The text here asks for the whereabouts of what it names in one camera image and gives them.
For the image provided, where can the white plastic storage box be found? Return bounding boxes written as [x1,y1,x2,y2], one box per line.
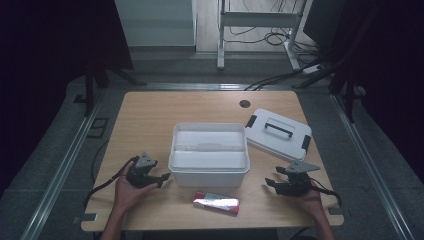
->
[167,121,251,188]

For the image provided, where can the white metal stand frame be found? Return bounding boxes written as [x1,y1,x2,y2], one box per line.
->
[216,0,310,71]

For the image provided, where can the white box lid black handle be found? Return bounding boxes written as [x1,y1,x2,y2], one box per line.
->
[244,108,313,163]

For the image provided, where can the black metal stand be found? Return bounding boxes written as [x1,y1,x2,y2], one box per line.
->
[293,56,368,124]
[73,61,148,118]

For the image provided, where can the dark curtain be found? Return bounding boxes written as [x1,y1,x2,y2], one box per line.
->
[328,0,424,184]
[0,0,135,198]

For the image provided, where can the red and silver tube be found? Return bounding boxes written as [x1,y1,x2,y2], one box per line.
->
[192,190,241,216]

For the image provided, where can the black floor socket frame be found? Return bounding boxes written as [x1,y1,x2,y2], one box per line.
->
[86,116,110,140]

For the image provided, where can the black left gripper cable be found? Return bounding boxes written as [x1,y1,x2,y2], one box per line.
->
[83,155,140,209]

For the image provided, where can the white cabinet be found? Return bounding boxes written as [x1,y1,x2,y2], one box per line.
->
[114,0,198,48]

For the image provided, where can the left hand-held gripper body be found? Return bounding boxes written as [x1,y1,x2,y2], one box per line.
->
[125,151,160,189]

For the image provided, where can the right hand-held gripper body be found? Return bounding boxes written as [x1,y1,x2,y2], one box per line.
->
[276,161,321,197]

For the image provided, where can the person's right hand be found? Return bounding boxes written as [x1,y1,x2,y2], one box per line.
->
[293,182,324,218]

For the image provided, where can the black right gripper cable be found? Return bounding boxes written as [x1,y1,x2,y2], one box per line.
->
[309,179,343,208]

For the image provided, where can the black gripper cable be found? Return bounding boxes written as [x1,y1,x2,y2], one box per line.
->
[309,179,343,208]
[83,155,140,209]

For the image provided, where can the white power strip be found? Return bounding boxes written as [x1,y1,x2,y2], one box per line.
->
[302,63,324,75]

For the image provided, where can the thin black floor cable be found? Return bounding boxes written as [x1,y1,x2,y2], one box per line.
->
[90,139,110,185]

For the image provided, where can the person's left hand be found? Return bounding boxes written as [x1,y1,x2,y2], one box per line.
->
[114,162,160,215]

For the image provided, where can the black floor cables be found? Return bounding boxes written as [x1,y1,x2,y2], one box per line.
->
[223,0,331,92]

